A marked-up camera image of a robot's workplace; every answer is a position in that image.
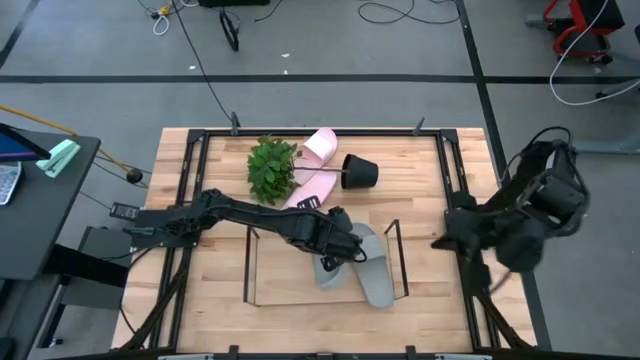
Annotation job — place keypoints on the tablet with blue screen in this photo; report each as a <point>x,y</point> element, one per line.
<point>17,142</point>

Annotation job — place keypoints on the mint green stapler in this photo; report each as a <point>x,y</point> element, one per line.
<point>57,157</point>

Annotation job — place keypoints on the gray chair base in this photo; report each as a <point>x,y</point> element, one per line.
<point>605,146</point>

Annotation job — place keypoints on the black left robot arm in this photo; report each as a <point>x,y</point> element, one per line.
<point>235,207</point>

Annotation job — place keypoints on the black plant pot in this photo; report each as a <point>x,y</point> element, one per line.
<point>360,172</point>

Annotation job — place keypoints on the black side desk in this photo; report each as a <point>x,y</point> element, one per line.
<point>45,225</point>

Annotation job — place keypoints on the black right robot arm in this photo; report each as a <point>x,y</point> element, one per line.
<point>555,197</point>

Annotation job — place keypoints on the red and black cart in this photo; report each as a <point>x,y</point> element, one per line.
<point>582,20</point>

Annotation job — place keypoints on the gray rubber slide sandal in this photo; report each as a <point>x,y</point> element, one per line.
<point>377,275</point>
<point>327,280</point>

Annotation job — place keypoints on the black power adapter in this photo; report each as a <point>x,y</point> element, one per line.
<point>124,210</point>

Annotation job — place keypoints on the white calculator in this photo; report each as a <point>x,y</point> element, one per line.
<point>7,182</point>

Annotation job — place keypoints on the black slide hanger tag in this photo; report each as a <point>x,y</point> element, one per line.
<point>308,202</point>
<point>331,263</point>

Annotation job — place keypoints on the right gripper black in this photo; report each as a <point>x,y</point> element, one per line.
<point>522,245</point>

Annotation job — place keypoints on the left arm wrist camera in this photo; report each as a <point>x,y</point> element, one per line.
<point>343,218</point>

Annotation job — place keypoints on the small black round foot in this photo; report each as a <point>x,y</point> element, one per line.
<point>134,175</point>

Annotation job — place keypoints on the green artificial plant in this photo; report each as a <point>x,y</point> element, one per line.
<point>270,170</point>

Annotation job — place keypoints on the pink rubber slide sandal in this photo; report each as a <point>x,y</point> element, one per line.
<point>320,145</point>
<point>312,187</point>

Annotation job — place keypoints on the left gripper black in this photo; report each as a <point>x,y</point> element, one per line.
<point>320,235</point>

